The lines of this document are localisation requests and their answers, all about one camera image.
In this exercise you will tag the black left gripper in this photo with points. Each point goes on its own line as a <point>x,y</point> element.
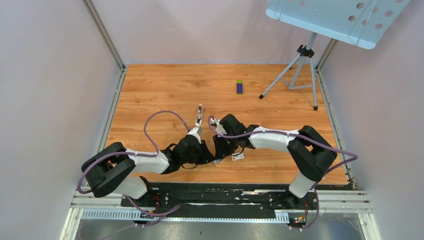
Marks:
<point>206,156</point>

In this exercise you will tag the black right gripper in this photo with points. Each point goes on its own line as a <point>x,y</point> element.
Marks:
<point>220,151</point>

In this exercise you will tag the white staple box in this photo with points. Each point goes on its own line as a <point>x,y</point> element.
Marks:
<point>238,156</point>

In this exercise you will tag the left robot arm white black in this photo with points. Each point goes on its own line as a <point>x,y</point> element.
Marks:
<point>112,169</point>

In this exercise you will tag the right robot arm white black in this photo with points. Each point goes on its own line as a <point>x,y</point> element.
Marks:
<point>311,153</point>

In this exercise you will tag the purple green small block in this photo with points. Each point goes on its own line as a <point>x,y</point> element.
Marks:
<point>239,87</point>

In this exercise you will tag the grey tripod stand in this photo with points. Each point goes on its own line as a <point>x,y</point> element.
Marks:
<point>304,52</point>

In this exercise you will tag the light blue perforated tray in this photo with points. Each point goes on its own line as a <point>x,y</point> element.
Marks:
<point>361,23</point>

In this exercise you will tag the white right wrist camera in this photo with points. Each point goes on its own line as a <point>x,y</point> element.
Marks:
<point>218,127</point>

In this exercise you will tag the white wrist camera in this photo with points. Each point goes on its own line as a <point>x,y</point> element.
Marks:
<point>196,132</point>
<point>218,127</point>

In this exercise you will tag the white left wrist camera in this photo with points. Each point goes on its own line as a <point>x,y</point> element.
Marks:
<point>196,132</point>

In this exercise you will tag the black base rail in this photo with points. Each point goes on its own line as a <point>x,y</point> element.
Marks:
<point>222,204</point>

